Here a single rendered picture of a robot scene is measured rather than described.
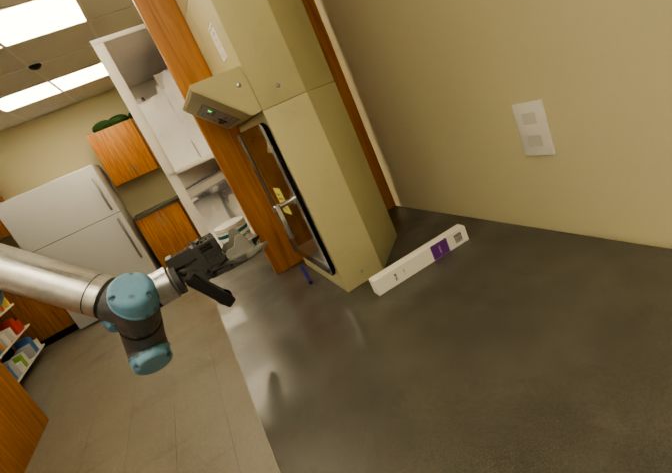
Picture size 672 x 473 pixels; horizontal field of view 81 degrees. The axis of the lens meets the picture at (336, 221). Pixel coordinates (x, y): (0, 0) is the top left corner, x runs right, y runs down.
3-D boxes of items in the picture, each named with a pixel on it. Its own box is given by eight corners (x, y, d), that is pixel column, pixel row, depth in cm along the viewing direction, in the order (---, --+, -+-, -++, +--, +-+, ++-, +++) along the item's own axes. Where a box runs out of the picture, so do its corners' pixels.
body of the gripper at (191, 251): (216, 236, 85) (162, 264, 81) (235, 269, 88) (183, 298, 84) (212, 230, 92) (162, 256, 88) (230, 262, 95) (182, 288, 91)
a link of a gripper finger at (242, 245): (256, 227, 85) (217, 244, 85) (268, 251, 87) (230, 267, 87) (258, 223, 88) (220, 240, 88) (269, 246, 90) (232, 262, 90)
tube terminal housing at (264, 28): (368, 227, 134) (267, -9, 113) (426, 243, 105) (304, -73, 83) (305, 264, 127) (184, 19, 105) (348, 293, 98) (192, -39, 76)
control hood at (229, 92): (237, 126, 114) (220, 92, 111) (262, 111, 84) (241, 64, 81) (200, 142, 110) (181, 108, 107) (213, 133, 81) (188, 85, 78)
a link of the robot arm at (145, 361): (125, 357, 68) (109, 308, 74) (135, 384, 76) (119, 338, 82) (172, 337, 73) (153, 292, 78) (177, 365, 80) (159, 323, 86)
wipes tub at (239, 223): (255, 243, 175) (239, 213, 171) (262, 249, 163) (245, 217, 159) (228, 258, 171) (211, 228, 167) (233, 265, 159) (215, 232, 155)
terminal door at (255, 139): (299, 252, 125) (240, 132, 113) (337, 276, 97) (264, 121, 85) (297, 253, 124) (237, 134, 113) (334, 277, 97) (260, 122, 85)
